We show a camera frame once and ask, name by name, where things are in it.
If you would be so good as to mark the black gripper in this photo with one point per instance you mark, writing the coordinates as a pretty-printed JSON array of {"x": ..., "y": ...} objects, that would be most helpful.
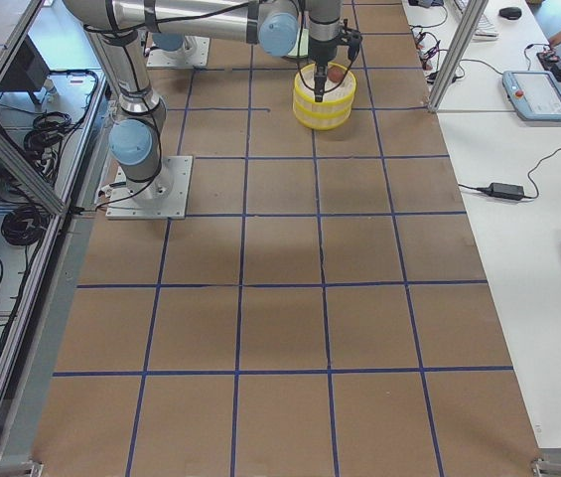
[{"x": 322, "y": 51}]

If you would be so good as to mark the brown steamed bun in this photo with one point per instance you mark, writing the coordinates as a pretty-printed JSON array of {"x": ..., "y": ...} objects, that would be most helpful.
[{"x": 336, "y": 75}]

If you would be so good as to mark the yellow steamer layer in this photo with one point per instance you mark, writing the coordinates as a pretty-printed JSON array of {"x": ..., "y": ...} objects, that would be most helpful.
[
  {"x": 321, "y": 121},
  {"x": 337, "y": 95}
]

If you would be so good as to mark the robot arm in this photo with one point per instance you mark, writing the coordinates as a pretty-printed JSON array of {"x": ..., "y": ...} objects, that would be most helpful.
[{"x": 135, "y": 138}]

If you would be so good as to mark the light green plate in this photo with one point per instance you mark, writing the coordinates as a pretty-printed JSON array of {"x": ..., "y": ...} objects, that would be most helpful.
[{"x": 300, "y": 50}]

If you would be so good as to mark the black computer mouse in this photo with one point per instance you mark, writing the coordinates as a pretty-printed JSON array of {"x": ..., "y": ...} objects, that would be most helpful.
[{"x": 510, "y": 13}]

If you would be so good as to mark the blue teach pendant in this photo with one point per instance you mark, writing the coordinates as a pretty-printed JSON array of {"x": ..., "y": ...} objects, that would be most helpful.
[{"x": 535, "y": 96}]

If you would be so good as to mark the black power brick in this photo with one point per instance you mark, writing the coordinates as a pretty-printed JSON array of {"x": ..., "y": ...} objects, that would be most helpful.
[{"x": 505, "y": 191}]

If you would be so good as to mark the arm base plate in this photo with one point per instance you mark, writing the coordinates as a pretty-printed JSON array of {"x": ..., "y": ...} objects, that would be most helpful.
[
  {"x": 165, "y": 198},
  {"x": 178, "y": 52}
]

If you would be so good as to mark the aluminium frame post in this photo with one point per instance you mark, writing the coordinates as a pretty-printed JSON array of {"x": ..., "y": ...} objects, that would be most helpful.
[{"x": 459, "y": 43}]

